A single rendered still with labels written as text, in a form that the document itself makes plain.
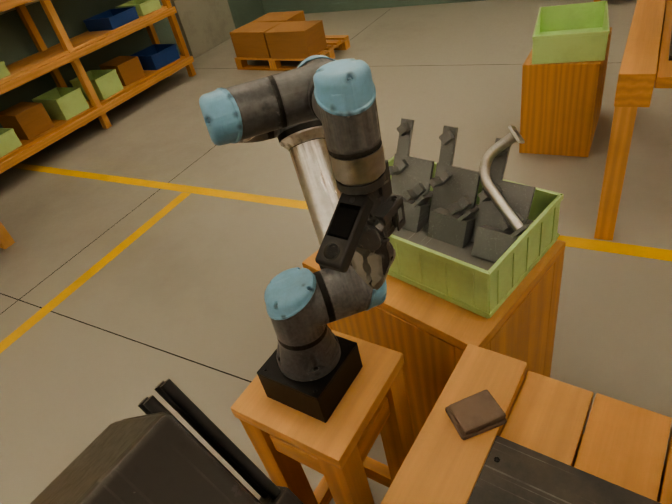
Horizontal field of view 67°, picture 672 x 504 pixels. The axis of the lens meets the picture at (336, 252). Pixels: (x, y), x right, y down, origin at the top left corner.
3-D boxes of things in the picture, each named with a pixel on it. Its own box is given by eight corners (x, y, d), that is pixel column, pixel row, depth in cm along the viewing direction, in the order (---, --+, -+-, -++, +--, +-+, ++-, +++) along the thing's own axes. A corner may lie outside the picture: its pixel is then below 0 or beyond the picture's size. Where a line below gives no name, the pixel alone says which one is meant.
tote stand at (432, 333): (342, 399, 222) (301, 262, 174) (412, 325, 247) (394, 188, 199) (480, 494, 180) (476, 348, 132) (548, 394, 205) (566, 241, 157)
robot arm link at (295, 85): (265, 64, 75) (280, 85, 66) (335, 45, 77) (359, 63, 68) (277, 114, 80) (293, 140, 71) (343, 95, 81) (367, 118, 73)
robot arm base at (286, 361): (266, 372, 118) (255, 343, 112) (297, 326, 128) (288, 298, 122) (323, 389, 112) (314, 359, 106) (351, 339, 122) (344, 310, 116)
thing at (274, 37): (237, 69, 635) (226, 33, 608) (276, 46, 683) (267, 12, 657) (313, 72, 572) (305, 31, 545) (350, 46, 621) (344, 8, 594)
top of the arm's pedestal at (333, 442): (234, 417, 126) (229, 407, 124) (304, 328, 146) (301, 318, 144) (342, 470, 110) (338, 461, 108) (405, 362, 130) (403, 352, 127)
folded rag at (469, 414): (462, 442, 101) (462, 434, 99) (444, 410, 107) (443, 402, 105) (507, 424, 102) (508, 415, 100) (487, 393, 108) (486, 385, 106)
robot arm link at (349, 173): (364, 163, 65) (314, 156, 70) (369, 193, 68) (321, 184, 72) (392, 137, 70) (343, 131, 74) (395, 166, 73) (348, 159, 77)
